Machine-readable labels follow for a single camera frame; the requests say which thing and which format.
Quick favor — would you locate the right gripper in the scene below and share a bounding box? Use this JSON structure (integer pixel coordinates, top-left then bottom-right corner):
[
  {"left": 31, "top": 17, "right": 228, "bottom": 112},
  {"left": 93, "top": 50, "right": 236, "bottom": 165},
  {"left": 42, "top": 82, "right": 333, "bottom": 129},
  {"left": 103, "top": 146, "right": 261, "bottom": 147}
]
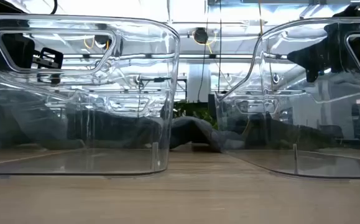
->
[{"left": 287, "top": 21, "right": 360, "bottom": 83}]

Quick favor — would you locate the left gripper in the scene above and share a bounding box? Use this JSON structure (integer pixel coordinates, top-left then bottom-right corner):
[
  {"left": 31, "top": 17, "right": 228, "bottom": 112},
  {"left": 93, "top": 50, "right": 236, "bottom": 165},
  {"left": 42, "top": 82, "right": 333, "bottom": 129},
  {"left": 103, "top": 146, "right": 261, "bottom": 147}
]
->
[{"left": 0, "top": 32, "right": 65, "bottom": 72}]

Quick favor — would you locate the clear plastic bin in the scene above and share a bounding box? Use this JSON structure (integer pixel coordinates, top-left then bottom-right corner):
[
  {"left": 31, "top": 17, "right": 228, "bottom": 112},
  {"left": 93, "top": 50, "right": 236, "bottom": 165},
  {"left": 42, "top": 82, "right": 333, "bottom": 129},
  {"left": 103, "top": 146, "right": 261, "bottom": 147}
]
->
[
  {"left": 215, "top": 17, "right": 360, "bottom": 180},
  {"left": 0, "top": 12, "right": 181, "bottom": 177}
]

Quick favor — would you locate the dark grey hat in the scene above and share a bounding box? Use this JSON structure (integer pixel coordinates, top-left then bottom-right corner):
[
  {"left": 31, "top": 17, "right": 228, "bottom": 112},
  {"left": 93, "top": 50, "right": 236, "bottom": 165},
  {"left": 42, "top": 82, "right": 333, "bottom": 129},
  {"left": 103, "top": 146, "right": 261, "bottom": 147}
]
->
[
  {"left": 244, "top": 111, "right": 339, "bottom": 152},
  {"left": 66, "top": 108, "right": 168, "bottom": 149}
]

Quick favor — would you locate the round black hanging object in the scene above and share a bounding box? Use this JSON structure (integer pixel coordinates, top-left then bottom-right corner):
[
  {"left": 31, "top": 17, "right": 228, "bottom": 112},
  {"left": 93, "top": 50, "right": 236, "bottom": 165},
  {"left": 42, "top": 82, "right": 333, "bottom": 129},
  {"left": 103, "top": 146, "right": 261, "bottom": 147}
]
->
[{"left": 193, "top": 27, "right": 210, "bottom": 45}]

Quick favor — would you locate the yellow cable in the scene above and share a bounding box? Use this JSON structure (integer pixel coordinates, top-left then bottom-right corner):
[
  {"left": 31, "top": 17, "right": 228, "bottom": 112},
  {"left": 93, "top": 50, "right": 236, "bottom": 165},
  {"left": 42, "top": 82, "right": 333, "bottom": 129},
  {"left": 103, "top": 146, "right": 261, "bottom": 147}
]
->
[{"left": 257, "top": 0, "right": 265, "bottom": 37}]

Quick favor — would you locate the thin black hanging cable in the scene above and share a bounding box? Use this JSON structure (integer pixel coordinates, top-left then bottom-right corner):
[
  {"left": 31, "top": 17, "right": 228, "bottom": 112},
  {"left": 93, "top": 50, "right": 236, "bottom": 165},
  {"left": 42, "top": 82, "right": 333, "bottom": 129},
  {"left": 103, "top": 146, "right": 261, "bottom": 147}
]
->
[{"left": 218, "top": 0, "right": 223, "bottom": 94}]

